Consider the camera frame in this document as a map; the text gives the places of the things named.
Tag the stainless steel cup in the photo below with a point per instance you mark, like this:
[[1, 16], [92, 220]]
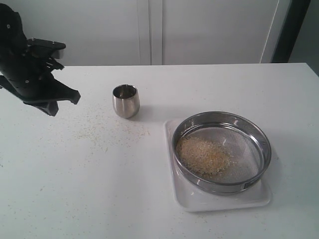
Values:
[[126, 101]]

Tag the pile of tan grain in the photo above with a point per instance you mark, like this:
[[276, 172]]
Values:
[[202, 156]]

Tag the round steel mesh sieve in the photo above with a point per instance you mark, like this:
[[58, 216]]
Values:
[[246, 142]]

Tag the white cabinet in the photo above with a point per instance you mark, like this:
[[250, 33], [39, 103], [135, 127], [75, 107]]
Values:
[[157, 32]]

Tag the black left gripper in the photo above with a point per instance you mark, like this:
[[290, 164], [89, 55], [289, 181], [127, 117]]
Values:
[[27, 65]]

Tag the white square plastic tray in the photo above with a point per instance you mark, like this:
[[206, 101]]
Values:
[[193, 199]]

